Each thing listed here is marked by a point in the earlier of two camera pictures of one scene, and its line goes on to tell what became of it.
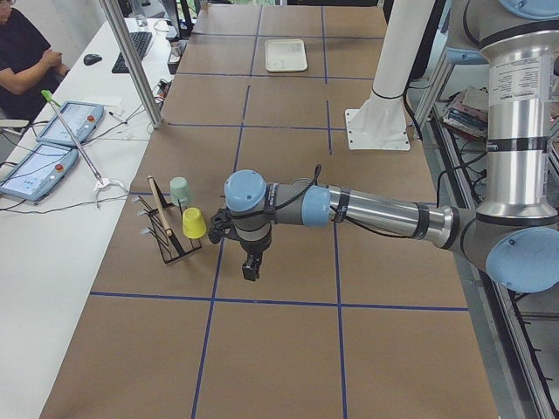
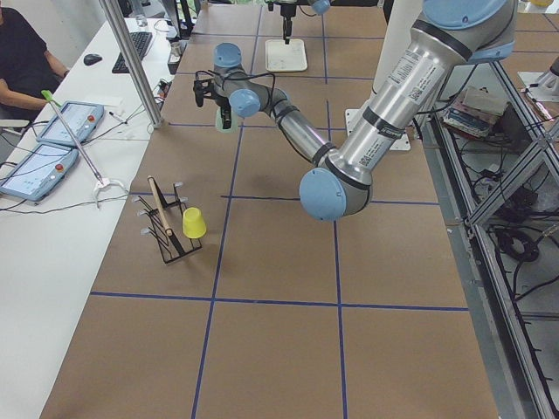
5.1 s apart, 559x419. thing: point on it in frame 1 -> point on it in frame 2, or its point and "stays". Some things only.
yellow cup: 194,224 stays
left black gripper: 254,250 -> 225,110
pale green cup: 179,191 -> 218,121
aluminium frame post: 117,22 stays
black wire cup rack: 167,224 stays
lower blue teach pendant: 37,176 stays
